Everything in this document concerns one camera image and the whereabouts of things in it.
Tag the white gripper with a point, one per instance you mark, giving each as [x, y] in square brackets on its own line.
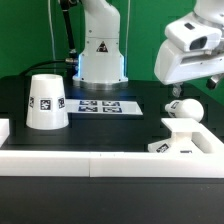
[194, 48]

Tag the white lamp bulb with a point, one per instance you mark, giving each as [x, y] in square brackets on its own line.
[188, 108]

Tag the white lamp base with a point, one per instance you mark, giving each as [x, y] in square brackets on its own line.
[187, 137]

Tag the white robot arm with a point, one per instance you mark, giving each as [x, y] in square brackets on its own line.
[101, 65]

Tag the white lamp shade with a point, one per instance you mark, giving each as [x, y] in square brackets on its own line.
[46, 104]

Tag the white marker sheet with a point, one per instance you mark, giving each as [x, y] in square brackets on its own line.
[103, 107]

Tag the white front fence wall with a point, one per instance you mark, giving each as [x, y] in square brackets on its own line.
[102, 164]

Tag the white left fence wall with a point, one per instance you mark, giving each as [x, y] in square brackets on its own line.
[4, 130]

